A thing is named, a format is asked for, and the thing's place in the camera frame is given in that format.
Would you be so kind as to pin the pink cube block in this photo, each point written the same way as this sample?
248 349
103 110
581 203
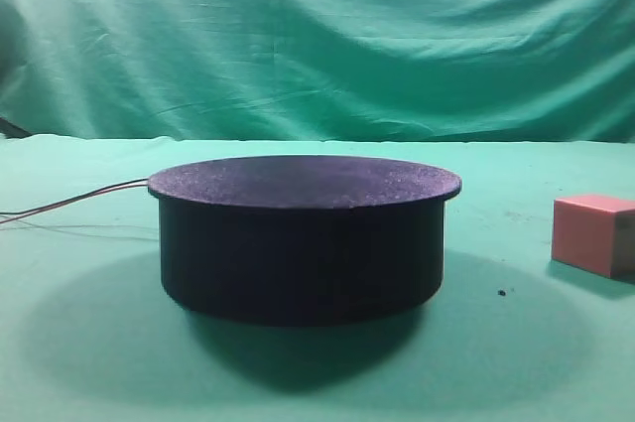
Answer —
594 233

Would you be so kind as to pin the black round turntable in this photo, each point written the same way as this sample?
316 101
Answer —
302 240

